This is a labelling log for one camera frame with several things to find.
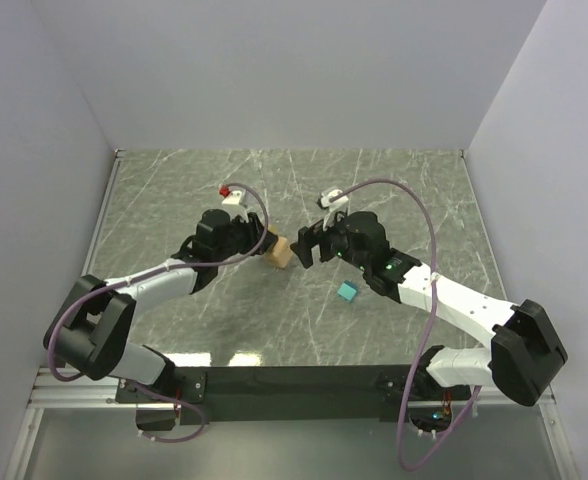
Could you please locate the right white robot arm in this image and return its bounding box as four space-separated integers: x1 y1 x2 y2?
291 211 568 406

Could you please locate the peach cube socket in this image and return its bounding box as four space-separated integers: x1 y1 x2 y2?
264 227 293 269

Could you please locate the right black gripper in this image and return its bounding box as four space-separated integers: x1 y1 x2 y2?
290 209 370 272

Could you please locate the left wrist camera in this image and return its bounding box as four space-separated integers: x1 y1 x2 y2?
219 185 249 223

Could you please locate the teal plug adapter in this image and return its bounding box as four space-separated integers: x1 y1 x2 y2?
337 281 359 303

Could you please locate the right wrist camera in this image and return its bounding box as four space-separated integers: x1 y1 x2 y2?
317 187 349 230

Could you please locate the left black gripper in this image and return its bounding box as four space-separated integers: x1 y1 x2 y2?
215 211 278 263

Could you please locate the black base bar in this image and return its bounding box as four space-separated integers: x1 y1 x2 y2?
113 364 455 434

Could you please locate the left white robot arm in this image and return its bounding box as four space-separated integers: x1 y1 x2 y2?
43 209 278 382

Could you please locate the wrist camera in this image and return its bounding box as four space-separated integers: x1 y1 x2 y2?
219 185 249 223
317 187 349 230

